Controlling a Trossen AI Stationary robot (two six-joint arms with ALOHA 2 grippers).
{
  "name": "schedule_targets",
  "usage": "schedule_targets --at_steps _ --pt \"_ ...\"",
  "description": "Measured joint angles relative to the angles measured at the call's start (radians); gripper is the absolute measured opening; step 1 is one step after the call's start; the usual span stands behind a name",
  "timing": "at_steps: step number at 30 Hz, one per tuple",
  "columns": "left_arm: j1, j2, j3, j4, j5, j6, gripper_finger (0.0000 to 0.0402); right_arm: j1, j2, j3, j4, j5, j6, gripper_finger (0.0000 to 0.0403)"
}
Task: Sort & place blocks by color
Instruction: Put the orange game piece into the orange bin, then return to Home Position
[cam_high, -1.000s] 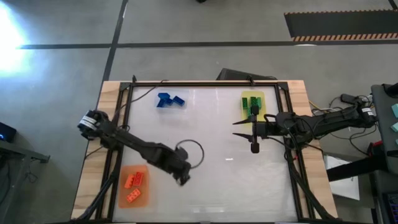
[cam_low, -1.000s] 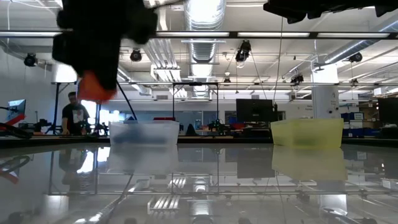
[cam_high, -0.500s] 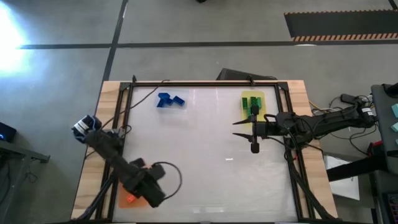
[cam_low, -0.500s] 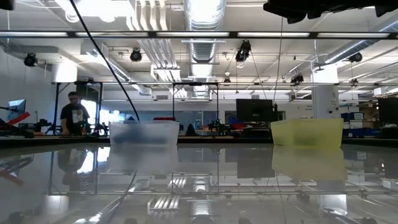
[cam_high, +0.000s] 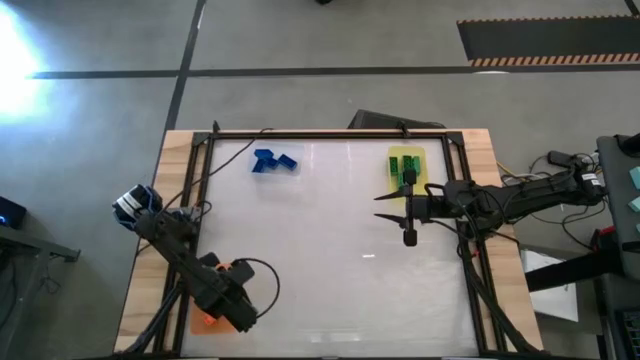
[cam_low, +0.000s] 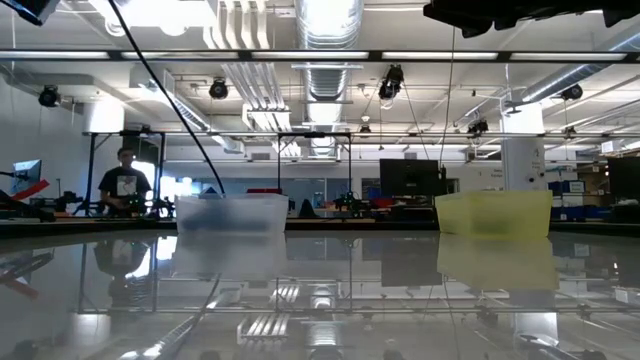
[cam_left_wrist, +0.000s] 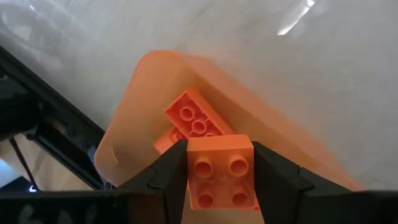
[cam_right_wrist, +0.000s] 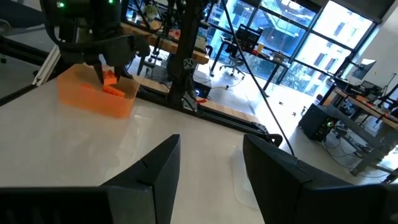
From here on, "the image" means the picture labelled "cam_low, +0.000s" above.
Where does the red bar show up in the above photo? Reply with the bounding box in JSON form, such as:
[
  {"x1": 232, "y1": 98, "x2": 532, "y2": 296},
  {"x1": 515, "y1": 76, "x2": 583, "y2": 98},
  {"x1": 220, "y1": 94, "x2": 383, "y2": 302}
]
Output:
[{"x1": 10, "y1": 178, "x2": 51, "y2": 201}]

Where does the white building column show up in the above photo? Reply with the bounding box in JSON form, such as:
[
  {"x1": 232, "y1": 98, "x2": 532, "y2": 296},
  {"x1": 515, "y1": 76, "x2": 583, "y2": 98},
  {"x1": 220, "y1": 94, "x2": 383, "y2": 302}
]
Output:
[{"x1": 501, "y1": 102, "x2": 546, "y2": 192}]

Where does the black background rig frame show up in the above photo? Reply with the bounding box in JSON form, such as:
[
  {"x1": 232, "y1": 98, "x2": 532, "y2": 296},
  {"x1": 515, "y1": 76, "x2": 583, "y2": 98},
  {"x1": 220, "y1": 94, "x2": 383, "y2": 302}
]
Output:
[
  {"x1": 277, "y1": 131, "x2": 353, "y2": 194},
  {"x1": 87, "y1": 130, "x2": 167, "y2": 217}
]

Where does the person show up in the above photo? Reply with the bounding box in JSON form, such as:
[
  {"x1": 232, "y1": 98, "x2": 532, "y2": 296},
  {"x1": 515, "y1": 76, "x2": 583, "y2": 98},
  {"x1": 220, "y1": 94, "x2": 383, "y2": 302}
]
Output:
[{"x1": 97, "y1": 146, "x2": 153, "y2": 217}]

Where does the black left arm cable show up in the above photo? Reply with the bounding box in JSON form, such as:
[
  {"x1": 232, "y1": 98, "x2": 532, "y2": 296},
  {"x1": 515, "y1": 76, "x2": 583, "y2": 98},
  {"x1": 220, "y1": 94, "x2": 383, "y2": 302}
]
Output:
[{"x1": 106, "y1": 0, "x2": 226, "y2": 196}]

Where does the white glossy table sheet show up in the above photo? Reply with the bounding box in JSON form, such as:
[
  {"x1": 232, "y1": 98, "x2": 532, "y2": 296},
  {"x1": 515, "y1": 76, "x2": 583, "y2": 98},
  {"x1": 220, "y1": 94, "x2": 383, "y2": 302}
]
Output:
[{"x1": 0, "y1": 232, "x2": 640, "y2": 360}]

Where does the silver slanted ceiling pipe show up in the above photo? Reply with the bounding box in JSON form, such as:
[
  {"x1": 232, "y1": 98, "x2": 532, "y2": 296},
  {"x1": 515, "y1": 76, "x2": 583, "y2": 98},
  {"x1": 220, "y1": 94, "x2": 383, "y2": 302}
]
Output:
[{"x1": 519, "y1": 29, "x2": 640, "y2": 104}]

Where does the silver round ceiling duct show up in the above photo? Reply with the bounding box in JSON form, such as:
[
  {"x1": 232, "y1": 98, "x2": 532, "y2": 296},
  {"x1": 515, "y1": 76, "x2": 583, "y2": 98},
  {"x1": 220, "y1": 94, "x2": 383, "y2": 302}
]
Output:
[{"x1": 294, "y1": 0, "x2": 365, "y2": 157}]

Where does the yellow plastic bin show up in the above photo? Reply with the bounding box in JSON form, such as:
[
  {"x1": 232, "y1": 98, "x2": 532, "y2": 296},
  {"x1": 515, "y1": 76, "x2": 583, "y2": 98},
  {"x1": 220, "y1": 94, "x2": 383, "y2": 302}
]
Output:
[{"x1": 434, "y1": 189, "x2": 554, "y2": 239}]

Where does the blue storage bin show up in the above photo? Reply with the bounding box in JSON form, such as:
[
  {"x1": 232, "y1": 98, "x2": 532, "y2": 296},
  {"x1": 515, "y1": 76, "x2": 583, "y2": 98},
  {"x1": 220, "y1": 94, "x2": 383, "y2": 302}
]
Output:
[{"x1": 548, "y1": 179, "x2": 587, "y2": 195}]

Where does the clear plastic bin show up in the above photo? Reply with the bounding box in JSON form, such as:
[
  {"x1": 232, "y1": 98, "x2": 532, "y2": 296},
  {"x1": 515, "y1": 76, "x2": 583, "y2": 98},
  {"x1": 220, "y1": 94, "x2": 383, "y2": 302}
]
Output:
[{"x1": 174, "y1": 193, "x2": 290, "y2": 235}]

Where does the large black monitor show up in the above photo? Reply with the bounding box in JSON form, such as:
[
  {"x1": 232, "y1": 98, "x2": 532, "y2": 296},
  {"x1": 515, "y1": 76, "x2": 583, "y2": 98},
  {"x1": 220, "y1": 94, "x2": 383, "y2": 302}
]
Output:
[
  {"x1": 608, "y1": 156, "x2": 640, "y2": 199},
  {"x1": 378, "y1": 158, "x2": 442, "y2": 197}
]

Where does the small lit computer monitor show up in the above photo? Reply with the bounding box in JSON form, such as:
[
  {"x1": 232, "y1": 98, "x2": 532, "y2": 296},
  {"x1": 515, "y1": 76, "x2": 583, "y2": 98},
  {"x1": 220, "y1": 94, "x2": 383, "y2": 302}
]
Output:
[{"x1": 12, "y1": 159, "x2": 43, "y2": 194}]

